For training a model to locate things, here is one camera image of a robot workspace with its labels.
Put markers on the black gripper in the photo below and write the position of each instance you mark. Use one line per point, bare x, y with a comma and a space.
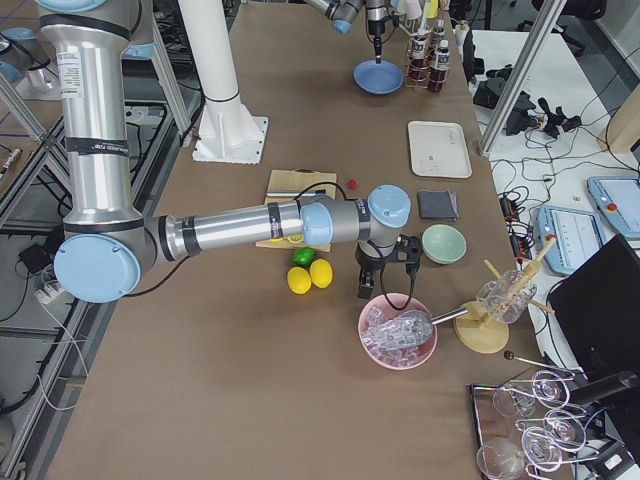
367, 261
375, 22

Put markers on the blue plate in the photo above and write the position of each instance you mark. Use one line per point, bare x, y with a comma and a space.
378, 78

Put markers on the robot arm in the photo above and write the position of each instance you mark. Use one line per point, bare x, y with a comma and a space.
343, 14
108, 243

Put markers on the yellow lemon upper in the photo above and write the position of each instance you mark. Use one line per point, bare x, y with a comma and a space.
321, 273

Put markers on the yellow lemon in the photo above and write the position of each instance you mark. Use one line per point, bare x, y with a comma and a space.
321, 273
298, 280

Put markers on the dark tea bottle left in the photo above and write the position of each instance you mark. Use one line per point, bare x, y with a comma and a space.
417, 63

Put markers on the dark tea bottle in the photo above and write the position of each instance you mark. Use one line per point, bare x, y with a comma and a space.
417, 63
439, 68
438, 34

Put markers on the dark tea bottle right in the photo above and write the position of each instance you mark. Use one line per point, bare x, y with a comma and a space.
438, 34

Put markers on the pink bowl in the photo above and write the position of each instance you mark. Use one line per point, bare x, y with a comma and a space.
381, 302

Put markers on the pile of clear ice cubes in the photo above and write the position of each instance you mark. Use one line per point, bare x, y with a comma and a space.
380, 339

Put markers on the metal ice scoop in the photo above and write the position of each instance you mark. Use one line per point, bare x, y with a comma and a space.
417, 327

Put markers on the dark tea bottle front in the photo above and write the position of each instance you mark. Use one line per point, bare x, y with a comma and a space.
439, 68

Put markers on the green lime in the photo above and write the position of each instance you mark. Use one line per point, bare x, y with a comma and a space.
303, 256

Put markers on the yellow lemon lower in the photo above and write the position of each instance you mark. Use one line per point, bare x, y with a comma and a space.
298, 280

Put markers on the green bowl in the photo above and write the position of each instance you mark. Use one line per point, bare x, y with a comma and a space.
443, 244

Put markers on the grey folded cloth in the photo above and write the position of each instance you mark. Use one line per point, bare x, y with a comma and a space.
438, 205

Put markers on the steel muddler black tip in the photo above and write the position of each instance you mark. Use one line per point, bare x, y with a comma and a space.
295, 193

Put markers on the wooden cup stand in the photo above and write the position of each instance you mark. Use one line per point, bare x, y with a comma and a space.
477, 330

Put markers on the cream rabbit tray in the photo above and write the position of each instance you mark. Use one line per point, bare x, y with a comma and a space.
438, 149

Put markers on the wooden cutting board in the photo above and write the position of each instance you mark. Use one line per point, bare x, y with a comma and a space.
294, 180

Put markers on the glass mug on stand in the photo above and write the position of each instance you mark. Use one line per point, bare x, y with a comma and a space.
506, 298

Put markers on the blue teach pendant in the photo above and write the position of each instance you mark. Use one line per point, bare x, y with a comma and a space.
579, 234

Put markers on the black monitor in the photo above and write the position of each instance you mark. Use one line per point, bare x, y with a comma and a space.
597, 308

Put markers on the copper wire bottle rack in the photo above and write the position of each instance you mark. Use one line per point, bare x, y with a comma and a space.
428, 58

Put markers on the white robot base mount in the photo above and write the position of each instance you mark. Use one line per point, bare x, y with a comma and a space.
228, 132

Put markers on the wire wine glass rack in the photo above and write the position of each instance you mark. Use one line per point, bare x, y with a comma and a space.
529, 427

